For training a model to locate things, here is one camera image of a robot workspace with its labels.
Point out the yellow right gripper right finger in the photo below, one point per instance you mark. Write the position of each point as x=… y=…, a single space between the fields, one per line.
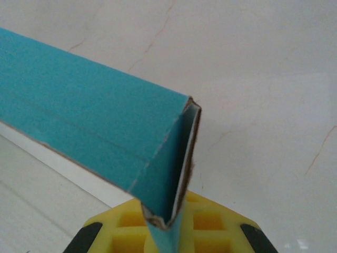
x=210 y=224

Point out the teal white paper box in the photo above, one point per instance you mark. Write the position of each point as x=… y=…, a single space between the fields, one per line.
x=79 y=100

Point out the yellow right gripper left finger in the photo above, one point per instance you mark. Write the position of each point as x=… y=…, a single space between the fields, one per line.
x=126 y=224

